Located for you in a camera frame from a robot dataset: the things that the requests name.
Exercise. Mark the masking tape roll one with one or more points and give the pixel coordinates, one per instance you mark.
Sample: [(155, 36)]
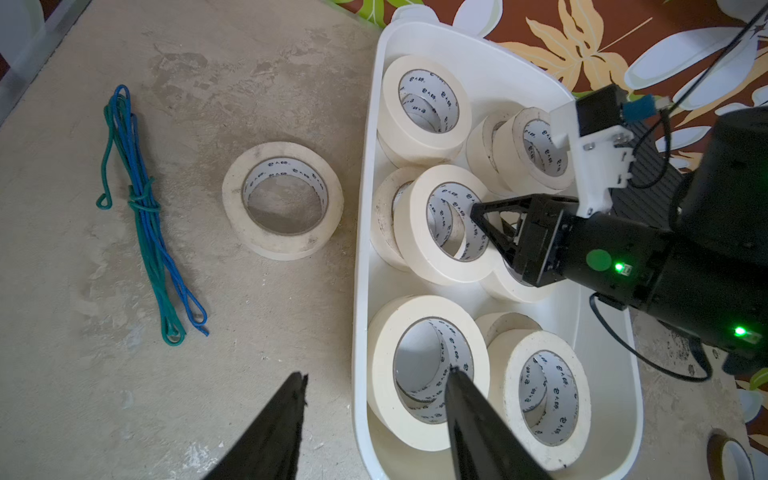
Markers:
[(283, 200)]

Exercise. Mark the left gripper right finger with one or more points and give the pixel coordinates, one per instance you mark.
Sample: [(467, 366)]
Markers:
[(482, 446)]

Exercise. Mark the masking tape roll four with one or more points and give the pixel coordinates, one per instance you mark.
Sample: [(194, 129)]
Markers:
[(512, 153)]

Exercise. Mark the masking tape roll five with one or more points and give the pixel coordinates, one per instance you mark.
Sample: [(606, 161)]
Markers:
[(421, 223)]

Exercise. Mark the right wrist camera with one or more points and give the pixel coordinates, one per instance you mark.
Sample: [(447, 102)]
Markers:
[(592, 129)]

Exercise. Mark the masking tape roll two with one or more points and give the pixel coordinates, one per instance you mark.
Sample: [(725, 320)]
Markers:
[(425, 115)]

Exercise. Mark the masking tape roll six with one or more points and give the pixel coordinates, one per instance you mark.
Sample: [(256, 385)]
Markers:
[(538, 387)]

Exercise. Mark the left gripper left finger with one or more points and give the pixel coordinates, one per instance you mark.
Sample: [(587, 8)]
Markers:
[(270, 447)]

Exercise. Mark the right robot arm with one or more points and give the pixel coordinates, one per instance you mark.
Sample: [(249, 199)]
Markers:
[(705, 274)]

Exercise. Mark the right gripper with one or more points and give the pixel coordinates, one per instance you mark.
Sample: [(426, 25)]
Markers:
[(618, 258)]

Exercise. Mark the masking tape roll three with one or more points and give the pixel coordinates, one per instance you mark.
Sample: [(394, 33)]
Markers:
[(413, 343)]

